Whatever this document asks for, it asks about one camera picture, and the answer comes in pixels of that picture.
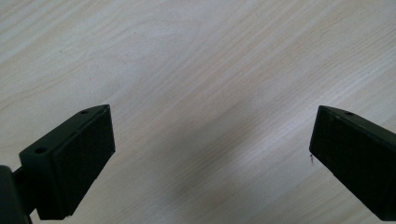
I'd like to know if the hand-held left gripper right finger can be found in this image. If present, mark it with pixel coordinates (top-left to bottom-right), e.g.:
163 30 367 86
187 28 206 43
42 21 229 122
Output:
308 105 396 222

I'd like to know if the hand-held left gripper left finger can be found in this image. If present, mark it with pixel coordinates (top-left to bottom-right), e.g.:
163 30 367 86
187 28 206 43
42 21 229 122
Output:
11 104 117 221

